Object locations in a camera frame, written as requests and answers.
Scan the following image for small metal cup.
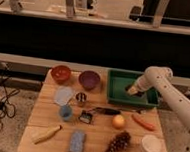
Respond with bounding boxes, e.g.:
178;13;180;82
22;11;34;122
75;92;87;105

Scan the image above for wooden table board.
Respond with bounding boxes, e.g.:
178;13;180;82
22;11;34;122
18;74;167;152

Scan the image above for green plastic tray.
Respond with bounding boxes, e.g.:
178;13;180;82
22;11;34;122
106;69;159;108

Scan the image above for orange fruit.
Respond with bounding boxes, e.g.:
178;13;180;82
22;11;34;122
111;115;126;129

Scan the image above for blue cup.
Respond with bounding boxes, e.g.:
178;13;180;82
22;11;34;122
59;105;73;121

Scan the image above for blue sponge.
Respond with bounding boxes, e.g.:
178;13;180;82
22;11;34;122
69;130;86;152

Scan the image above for black handled tool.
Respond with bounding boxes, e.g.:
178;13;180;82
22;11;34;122
88;107;121;115

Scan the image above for orange carrot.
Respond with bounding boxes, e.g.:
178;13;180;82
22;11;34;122
131;114;155;132

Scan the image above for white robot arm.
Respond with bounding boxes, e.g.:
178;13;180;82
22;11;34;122
128;66;190;152

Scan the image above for white bowl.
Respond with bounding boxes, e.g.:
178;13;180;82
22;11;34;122
140;134;162;152

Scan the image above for brown grape bunch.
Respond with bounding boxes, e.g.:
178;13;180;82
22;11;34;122
105;131;131;152

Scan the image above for black floor cables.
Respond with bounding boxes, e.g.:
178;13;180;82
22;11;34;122
0;63;23;152

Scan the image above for purple bowl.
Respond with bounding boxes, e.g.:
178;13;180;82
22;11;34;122
78;70;100;90

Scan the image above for black binder clip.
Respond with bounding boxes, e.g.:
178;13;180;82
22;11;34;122
79;111;93;124

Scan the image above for light blue plate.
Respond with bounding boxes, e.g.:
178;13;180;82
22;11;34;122
54;86;74;106

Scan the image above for red bowl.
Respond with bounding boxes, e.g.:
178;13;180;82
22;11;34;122
51;65;71;84

